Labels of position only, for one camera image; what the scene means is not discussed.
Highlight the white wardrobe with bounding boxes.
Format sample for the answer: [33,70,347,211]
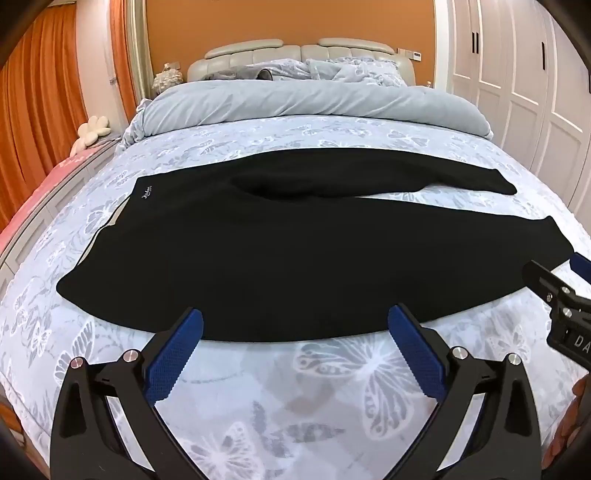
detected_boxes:
[448,1,590,226]

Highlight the pink cabinet top mat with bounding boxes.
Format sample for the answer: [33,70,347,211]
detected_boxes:
[1,140,117,252]

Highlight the butterfly print pillow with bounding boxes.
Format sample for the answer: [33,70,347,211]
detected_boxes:
[304,57,412,87]

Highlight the beige padded headboard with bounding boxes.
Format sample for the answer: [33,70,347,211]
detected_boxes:
[186,37,416,86]

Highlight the butterfly print bed sheet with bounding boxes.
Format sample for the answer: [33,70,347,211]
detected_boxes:
[1,116,590,479]

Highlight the orange curtain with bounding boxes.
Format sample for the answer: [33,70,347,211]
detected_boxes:
[0,4,87,227]

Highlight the grey drawer cabinet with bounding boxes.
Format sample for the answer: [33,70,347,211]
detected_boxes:
[1,137,119,297]

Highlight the white bedside ornament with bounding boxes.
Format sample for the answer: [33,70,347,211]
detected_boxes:
[152,62,184,96]

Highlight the black pants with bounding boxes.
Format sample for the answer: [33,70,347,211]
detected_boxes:
[56,148,573,342]

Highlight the white flower plush cushion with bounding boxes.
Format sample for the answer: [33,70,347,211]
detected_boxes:
[70,116,111,156]

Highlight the grey folded duvet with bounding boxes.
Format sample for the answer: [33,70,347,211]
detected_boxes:
[123,80,493,144]

